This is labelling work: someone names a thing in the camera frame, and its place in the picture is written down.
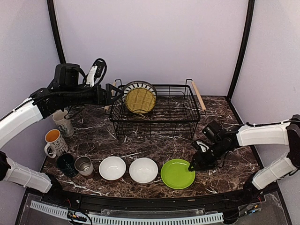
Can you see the left wooden rack handle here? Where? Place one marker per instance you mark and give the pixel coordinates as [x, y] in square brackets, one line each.
[106, 108]

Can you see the white brown-band cup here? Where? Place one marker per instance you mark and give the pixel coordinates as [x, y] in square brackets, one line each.
[85, 167]

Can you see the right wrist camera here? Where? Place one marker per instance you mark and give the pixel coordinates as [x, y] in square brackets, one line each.
[200, 145]

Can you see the wooden rack handle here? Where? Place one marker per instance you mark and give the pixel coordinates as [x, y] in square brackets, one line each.
[201, 102]
[106, 108]

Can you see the black wire dish rack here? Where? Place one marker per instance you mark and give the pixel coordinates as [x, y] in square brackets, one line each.
[176, 112]

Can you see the dark green mug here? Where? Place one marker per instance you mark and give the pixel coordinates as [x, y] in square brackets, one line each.
[66, 164]

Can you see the black front rail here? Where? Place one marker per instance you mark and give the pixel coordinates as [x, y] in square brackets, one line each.
[219, 202]

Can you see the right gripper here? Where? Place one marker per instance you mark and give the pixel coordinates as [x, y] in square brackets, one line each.
[200, 160]

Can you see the orange bowl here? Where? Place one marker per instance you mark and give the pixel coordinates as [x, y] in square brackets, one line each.
[112, 168]

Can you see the floral white tall cup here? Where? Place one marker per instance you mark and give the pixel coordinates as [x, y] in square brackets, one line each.
[63, 123]

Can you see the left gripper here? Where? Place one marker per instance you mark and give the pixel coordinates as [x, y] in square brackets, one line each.
[107, 99]

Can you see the patterned white mug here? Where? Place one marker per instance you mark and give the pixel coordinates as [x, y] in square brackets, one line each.
[55, 144]

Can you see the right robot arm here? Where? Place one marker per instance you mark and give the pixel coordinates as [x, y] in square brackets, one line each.
[225, 140]

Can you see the yellow woven plate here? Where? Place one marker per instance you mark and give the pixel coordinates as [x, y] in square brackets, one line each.
[140, 100]

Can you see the right wooden rack handle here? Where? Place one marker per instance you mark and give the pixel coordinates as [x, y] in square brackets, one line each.
[201, 102]

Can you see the blue striped white plate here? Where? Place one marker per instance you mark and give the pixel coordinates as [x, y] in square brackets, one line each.
[138, 84]

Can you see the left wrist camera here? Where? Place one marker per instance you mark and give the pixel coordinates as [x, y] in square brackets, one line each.
[96, 73]

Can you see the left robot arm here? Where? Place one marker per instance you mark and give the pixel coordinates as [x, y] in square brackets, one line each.
[70, 86]

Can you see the white cable duct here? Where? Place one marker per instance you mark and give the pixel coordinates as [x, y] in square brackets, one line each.
[150, 219]

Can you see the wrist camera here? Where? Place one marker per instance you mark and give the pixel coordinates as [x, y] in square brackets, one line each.
[96, 73]
[200, 145]

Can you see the white ceramic bowl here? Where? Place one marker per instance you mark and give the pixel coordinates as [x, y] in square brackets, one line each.
[143, 170]

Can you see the green plastic plate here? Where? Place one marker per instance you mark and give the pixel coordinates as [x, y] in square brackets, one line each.
[175, 174]

